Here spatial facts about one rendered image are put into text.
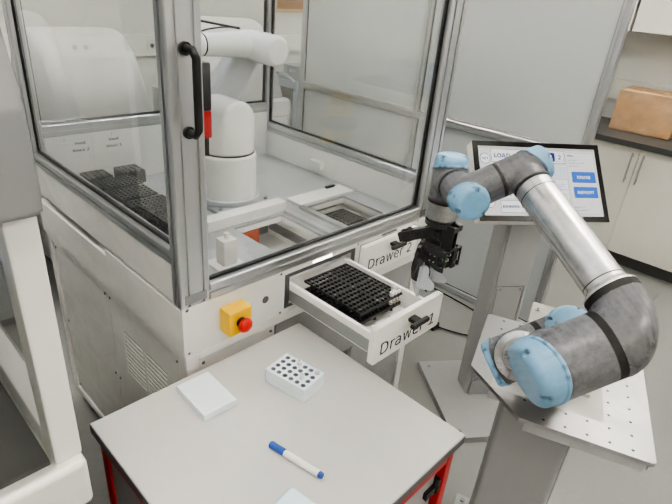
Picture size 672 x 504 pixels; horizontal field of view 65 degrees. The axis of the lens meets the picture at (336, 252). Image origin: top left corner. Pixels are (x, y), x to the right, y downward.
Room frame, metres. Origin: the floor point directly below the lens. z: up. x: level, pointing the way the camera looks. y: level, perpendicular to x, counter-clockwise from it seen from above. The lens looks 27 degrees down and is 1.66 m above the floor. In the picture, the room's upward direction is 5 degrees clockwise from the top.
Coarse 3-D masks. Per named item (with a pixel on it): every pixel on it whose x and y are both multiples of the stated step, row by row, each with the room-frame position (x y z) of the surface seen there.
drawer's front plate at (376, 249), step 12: (384, 240) 1.57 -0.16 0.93; (396, 240) 1.62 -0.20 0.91; (360, 252) 1.51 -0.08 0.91; (372, 252) 1.53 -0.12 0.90; (384, 252) 1.58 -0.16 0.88; (396, 252) 1.63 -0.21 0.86; (408, 252) 1.68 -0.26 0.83; (360, 264) 1.50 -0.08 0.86; (372, 264) 1.54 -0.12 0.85; (384, 264) 1.58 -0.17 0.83
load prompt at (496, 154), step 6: (492, 150) 1.92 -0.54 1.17; (498, 150) 1.92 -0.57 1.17; (504, 150) 1.93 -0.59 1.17; (510, 150) 1.93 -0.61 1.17; (516, 150) 1.94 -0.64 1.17; (492, 156) 1.90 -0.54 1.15; (498, 156) 1.91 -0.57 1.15; (504, 156) 1.91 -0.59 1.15; (552, 156) 1.96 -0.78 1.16; (558, 156) 1.96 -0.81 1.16; (564, 156) 1.97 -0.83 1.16; (558, 162) 1.95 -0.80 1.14; (564, 162) 1.95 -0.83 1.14
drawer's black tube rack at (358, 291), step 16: (336, 272) 1.37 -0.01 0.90; (352, 272) 1.38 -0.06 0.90; (320, 288) 1.27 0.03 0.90; (336, 288) 1.28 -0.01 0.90; (352, 288) 1.29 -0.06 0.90; (368, 288) 1.29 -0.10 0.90; (384, 288) 1.31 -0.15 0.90; (336, 304) 1.24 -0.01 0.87; (352, 304) 1.21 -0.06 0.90; (368, 304) 1.21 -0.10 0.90; (384, 304) 1.26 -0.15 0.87; (368, 320) 1.18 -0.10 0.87
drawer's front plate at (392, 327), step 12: (420, 300) 1.21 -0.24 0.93; (432, 300) 1.22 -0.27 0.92; (408, 312) 1.14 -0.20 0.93; (420, 312) 1.19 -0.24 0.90; (432, 312) 1.23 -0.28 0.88; (384, 324) 1.08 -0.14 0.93; (396, 324) 1.11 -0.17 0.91; (408, 324) 1.15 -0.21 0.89; (432, 324) 1.24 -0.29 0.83; (372, 336) 1.06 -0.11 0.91; (384, 336) 1.08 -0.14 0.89; (396, 336) 1.12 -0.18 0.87; (372, 348) 1.05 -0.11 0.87; (384, 348) 1.08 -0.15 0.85; (396, 348) 1.12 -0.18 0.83; (372, 360) 1.05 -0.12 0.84
